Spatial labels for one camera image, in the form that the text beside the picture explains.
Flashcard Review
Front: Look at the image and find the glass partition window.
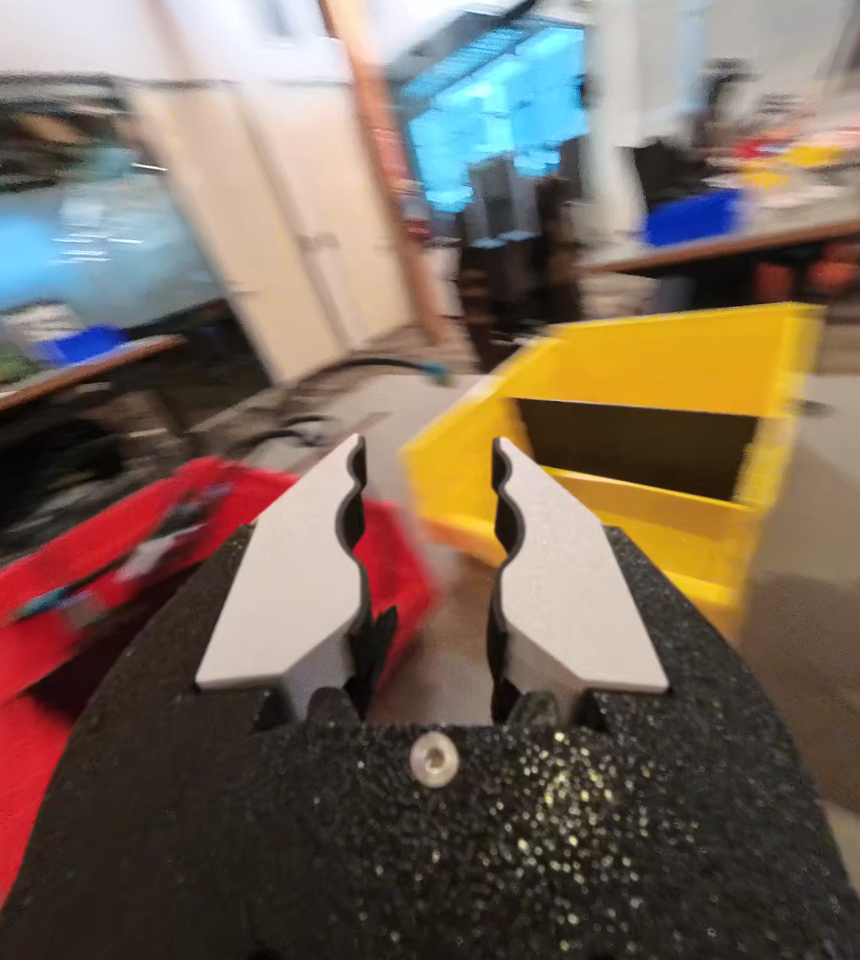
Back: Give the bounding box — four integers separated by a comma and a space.
0, 73, 230, 340

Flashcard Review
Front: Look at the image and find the white double door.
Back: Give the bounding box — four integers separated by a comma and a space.
238, 78, 419, 348

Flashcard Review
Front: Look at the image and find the framed marker tag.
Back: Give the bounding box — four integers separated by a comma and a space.
1, 302, 80, 348

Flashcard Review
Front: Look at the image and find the small blue bin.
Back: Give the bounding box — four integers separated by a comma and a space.
46, 322, 129, 366

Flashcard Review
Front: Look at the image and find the black bin divider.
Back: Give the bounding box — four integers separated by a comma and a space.
514, 396, 762, 504

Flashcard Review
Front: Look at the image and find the black chair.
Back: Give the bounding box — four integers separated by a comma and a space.
456, 176, 584, 369

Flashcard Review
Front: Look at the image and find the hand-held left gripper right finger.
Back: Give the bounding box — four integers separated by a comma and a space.
488, 437, 671, 725

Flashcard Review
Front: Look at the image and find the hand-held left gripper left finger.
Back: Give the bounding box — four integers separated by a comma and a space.
196, 433, 372, 721

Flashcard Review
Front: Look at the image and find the computer monitor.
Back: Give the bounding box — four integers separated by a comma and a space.
466, 159, 545, 243

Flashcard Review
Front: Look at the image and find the white door with lever handle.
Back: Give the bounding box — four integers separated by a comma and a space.
126, 82, 341, 385

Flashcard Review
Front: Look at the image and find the red storage bin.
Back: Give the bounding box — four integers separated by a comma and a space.
0, 454, 440, 905

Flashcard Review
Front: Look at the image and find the exterior window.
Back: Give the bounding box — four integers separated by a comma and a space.
398, 21, 590, 213

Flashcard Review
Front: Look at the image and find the large blue bin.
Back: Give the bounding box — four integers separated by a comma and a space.
642, 187, 743, 249

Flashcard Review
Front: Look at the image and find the long brown-edged table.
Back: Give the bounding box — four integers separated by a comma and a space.
0, 332, 188, 434

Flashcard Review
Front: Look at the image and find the large yellow storage bin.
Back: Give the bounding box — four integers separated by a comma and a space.
398, 301, 828, 642

